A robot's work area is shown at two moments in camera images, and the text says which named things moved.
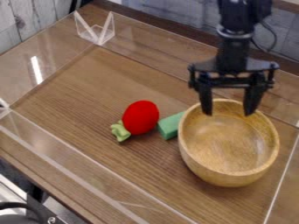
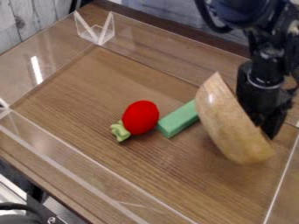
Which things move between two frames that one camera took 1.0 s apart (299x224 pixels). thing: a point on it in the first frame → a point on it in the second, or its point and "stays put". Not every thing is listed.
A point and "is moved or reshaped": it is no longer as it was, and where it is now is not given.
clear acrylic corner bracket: x=98 y=34 stays put
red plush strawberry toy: x=138 y=121 stays put
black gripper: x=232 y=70 → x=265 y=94
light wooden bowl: x=228 y=149 is moved or reshaped
